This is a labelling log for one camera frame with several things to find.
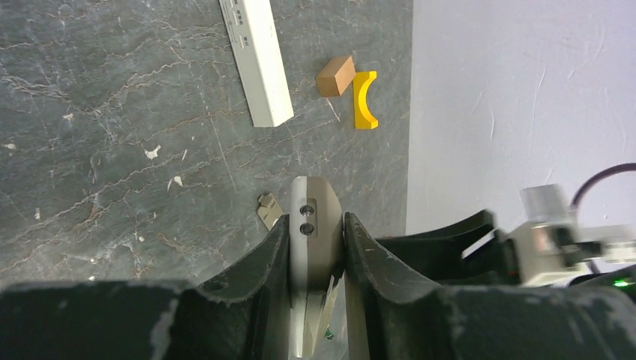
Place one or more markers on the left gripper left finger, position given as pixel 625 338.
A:
pixel 241 313

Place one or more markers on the white black remote control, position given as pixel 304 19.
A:
pixel 254 41

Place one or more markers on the white remote with buttons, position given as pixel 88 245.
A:
pixel 316 252

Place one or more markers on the brown wooden block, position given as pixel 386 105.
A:
pixel 336 76

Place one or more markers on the beige remote battery cover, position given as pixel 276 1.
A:
pixel 268 210

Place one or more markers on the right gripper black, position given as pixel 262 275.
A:
pixel 438 254

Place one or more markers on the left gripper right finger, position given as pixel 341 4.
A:
pixel 393 312

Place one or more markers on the yellow curved block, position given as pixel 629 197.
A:
pixel 363 118

